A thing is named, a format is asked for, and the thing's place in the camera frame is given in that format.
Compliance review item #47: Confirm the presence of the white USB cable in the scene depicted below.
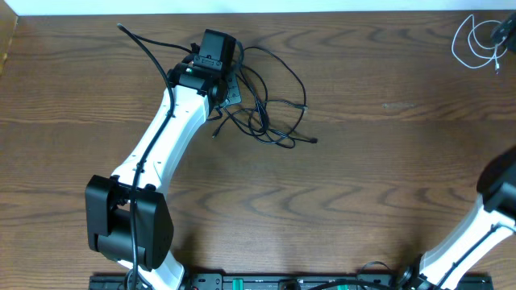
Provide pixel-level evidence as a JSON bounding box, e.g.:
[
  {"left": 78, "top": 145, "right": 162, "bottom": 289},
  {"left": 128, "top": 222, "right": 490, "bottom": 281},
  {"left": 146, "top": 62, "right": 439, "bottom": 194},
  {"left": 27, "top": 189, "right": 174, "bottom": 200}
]
[{"left": 451, "top": 14, "right": 510, "bottom": 76}]

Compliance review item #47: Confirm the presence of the thin black cable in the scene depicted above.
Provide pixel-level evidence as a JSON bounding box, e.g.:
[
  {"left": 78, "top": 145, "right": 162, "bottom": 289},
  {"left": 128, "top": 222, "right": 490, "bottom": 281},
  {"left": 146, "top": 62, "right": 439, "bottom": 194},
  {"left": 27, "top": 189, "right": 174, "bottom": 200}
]
[{"left": 211, "top": 64, "right": 318, "bottom": 150}]

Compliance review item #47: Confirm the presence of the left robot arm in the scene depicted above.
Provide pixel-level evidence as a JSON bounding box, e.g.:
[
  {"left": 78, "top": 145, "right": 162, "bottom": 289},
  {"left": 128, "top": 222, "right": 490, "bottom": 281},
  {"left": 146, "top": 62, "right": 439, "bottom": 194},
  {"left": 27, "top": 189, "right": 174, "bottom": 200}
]
[{"left": 85, "top": 56, "right": 239, "bottom": 289}]

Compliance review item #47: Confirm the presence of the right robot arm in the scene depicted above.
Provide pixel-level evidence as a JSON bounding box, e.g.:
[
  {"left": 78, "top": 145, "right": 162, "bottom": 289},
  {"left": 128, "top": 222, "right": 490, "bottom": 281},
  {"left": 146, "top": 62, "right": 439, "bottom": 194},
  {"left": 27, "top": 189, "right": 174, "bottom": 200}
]
[{"left": 396, "top": 12, "right": 515, "bottom": 289}]

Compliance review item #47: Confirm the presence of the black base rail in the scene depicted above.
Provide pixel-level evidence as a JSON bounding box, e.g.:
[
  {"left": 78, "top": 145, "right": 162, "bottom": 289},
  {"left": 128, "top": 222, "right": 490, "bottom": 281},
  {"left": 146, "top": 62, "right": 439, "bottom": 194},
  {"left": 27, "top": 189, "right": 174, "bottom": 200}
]
[{"left": 87, "top": 273, "right": 494, "bottom": 290}]

